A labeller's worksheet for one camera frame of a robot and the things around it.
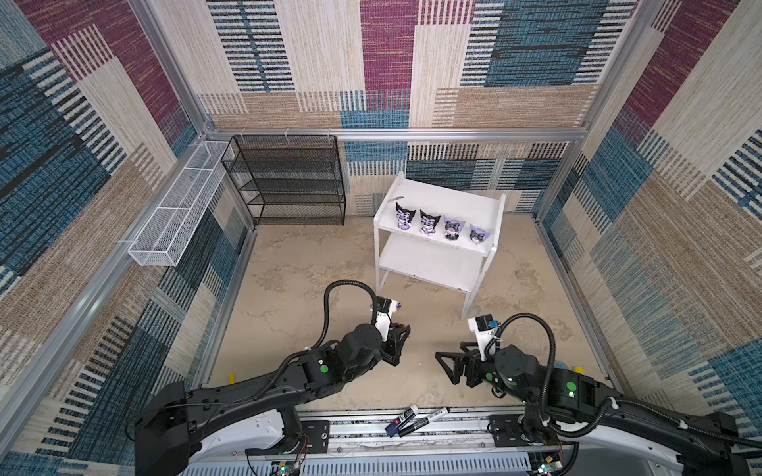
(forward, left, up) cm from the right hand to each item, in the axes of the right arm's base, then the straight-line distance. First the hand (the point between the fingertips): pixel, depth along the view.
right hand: (450, 357), depth 72 cm
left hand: (+6, +10, +4) cm, 12 cm away
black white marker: (-11, +7, -13) cm, 19 cm away
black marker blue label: (-9, +10, -12) cm, 18 cm away
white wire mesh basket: (+22, +67, +21) cm, 73 cm away
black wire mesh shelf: (+66, +49, +3) cm, 82 cm away
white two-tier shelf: (+23, +2, +19) cm, 30 cm away
